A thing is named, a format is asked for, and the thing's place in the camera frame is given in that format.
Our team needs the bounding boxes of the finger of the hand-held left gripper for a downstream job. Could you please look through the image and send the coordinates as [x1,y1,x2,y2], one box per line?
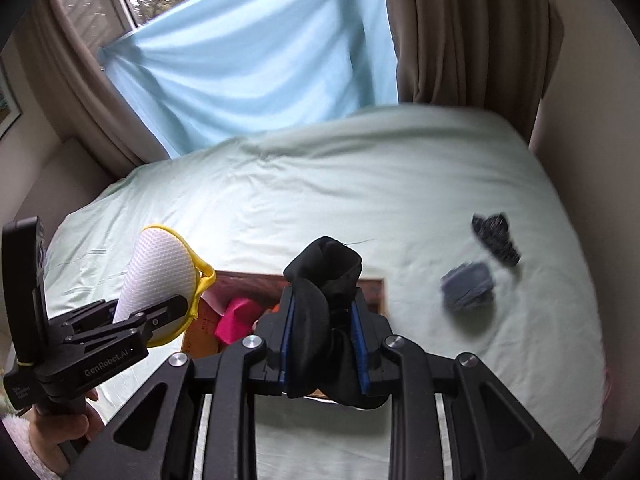
[107,295,199,347]
[64,300,121,330]

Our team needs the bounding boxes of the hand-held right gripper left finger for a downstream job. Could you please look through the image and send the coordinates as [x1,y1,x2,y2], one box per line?
[97,287,302,480]

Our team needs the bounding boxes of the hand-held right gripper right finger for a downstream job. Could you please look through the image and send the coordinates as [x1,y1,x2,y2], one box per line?
[347,294,567,480]

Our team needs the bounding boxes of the round white yellow-rimmed pad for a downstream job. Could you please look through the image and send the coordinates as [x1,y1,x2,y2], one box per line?
[112,225,216,348]

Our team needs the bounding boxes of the black sock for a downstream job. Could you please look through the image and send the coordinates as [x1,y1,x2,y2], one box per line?
[282,236,388,408]

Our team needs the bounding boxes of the pink soft pouch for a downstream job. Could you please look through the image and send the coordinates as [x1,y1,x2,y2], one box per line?
[216,297,262,346]

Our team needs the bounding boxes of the cardboard box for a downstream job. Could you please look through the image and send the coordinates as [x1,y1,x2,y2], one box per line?
[181,270,390,406]

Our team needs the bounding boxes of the person's left forearm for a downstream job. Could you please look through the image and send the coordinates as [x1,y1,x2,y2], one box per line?
[0,412,57,480]

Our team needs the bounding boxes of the person's left hand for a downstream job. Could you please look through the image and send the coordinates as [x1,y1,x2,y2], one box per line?
[30,387,104,461]

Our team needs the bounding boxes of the grey fluffy cloth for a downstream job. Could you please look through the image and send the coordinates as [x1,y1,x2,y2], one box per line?
[441,261,497,311]

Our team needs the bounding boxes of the beige headboard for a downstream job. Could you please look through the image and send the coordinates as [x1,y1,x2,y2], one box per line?
[10,137,116,226]

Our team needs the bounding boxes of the bed with mint sheet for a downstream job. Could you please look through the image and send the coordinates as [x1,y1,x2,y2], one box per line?
[37,105,606,480]

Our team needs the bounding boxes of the dark patterned scrunchie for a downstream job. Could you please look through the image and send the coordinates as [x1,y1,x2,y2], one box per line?
[471,212,522,267]

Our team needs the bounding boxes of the brown curtain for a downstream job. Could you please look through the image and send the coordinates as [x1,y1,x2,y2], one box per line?
[30,0,173,181]
[375,0,566,141]

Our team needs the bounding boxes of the light blue hanging cloth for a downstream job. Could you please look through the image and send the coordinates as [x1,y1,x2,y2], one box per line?
[97,0,401,161]

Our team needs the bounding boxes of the framed wall picture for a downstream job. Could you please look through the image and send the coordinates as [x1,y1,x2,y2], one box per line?
[0,57,23,138]

